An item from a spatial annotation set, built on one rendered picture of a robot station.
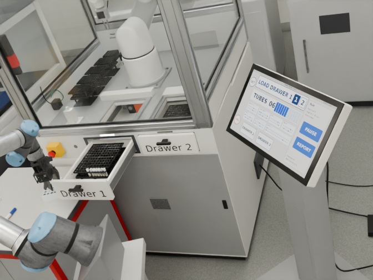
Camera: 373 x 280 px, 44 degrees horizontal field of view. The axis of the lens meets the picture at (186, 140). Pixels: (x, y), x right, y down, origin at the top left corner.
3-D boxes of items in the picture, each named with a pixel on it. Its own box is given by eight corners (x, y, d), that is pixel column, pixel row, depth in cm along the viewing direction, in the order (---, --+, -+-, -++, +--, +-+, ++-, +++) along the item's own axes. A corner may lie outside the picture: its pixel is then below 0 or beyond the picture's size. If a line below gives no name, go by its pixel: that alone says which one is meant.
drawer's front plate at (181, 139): (198, 153, 217) (192, 134, 211) (144, 155, 228) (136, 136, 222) (199, 150, 218) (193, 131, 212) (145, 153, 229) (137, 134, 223)
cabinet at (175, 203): (251, 265, 259) (221, 153, 215) (94, 256, 297) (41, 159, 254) (273, 158, 331) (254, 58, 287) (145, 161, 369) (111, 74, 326)
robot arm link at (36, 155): (26, 146, 216) (43, 143, 215) (31, 154, 218) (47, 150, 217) (22, 156, 210) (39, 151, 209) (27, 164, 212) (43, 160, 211)
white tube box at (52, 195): (60, 198, 226) (56, 193, 224) (44, 201, 227) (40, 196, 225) (65, 182, 237) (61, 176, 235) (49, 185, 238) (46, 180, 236)
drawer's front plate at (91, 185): (114, 200, 205) (105, 181, 199) (59, 199, 216) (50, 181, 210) (115, 197, 206) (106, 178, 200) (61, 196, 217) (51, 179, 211)
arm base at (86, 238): (99, 249, 161) (72, 240, 159) (82, 274, 169) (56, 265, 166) (105, 219, 174) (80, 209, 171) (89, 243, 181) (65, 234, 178)
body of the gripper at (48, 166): (37, 185, 217) (26, 165, 211) (41, 173, 224) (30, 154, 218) (52, 181, 216) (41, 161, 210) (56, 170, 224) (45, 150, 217)
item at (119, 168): (111, 194, 206) (106, 184, 203) (63, 194, 216) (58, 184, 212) (142, 140, 236) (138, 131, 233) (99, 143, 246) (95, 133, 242)
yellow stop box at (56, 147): (61, 158, 242) (55, 147, 238) (50, 158, 244) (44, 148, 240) (65, 152, 245) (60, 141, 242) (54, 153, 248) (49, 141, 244)
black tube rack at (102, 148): (110, 182, 213) (105, 171, 210) (77, 182, 220) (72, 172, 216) (127, 152, 230) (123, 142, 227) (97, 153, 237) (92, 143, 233)
